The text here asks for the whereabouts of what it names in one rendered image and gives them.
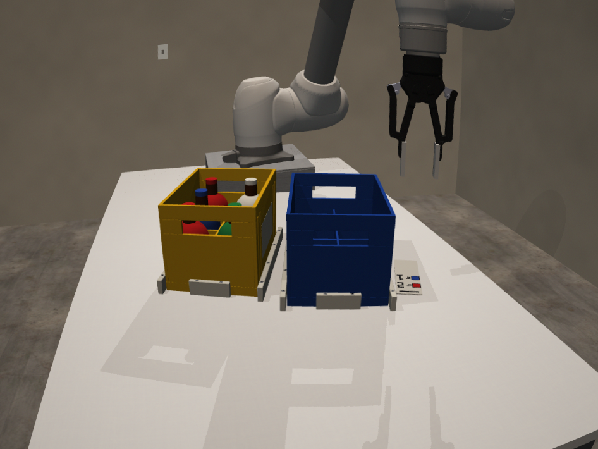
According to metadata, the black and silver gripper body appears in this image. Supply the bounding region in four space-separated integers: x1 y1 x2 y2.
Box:
400 54 445 104

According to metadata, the brown crate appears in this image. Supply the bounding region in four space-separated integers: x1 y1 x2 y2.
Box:
158 168 276 297

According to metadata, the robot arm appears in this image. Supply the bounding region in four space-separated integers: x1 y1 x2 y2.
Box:
221 0 515 168

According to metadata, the blue bottle with grey label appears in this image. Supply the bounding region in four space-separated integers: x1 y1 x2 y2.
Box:
195 188 221 230

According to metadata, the cream white bottle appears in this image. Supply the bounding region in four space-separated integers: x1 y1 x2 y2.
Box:
237 178 258 206

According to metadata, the dark blue crate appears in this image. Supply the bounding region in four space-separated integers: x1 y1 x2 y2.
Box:
286 173 396 307

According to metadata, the beige paper pick list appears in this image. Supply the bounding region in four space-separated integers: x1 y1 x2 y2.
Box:
394 259 422 295

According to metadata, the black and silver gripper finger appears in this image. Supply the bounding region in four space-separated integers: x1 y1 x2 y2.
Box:
427 86 458 179
387 82 420 177

